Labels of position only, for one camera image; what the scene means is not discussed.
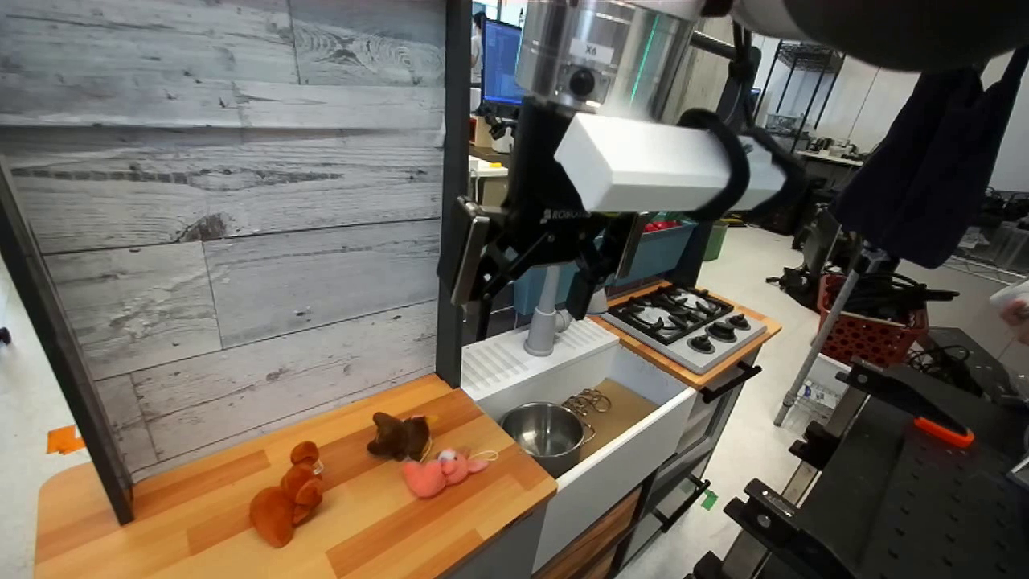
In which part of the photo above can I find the computer monitor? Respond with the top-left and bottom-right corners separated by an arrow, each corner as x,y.
479,18 -> 519,106

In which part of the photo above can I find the grey toy faucet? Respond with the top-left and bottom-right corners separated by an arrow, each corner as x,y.
525,264 -> 563,358

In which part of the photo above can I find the pink plush toy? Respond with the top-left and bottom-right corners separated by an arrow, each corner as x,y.
400,446 -> 494,498

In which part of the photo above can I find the black perforated table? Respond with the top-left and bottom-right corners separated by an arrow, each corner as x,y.
686,362 -> 1029,579

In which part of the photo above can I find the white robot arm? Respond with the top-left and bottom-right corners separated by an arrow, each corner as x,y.
445,0 -> 1029,312

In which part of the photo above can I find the white toy sink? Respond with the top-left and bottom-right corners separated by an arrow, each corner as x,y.
459,320 -> 716,571

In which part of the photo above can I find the dark brown plush toy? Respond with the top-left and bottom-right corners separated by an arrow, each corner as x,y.
367,412 -> 426,460

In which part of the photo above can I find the metal ring sink drain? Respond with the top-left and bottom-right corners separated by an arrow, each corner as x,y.
563,388 -> 609,419

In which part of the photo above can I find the stainless steel pot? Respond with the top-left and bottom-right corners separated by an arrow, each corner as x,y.
500,402 -> 590,476

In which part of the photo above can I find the black metal frame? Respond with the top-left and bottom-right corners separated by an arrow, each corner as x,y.
433,0 -> 472,386

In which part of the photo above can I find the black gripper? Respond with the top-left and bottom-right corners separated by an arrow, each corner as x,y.
445,195 -> 637,318

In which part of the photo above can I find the grey toy stove top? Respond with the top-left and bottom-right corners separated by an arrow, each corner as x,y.
601,286 -> 765,372

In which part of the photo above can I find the grey wood backsplash panel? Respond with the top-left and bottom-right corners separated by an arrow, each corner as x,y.
0,0 -> 445,476

